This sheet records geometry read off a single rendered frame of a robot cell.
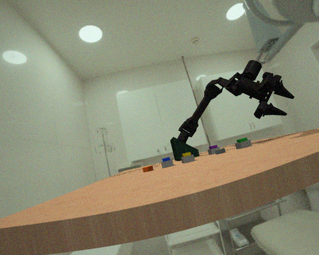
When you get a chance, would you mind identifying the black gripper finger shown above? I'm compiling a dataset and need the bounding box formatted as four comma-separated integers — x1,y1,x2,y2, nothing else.
263,103,287,117
274,80,294,99

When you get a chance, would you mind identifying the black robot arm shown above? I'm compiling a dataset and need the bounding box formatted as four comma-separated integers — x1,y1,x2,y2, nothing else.
177,60,277,143

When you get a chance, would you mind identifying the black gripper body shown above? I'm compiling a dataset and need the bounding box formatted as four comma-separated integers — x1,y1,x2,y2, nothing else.
247,75,282,119

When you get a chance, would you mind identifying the green button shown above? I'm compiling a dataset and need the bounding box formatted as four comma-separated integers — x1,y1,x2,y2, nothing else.
235,138,252,149

